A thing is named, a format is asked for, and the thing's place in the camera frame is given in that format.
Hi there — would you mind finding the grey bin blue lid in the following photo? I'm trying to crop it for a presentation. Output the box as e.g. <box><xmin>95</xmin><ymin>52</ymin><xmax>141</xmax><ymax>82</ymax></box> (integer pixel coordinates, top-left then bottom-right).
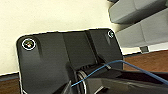
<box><xmin>116</xmin><ymin>9</ymin><xmax>168</xmax><ymax>54</ymax></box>

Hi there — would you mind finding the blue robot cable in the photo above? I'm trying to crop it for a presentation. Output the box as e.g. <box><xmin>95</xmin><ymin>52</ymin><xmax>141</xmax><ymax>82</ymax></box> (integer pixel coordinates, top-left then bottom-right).
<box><xmin>70</xmin><ymin>59</ymin><xmax>168</xmax><ymax>88</ymax></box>

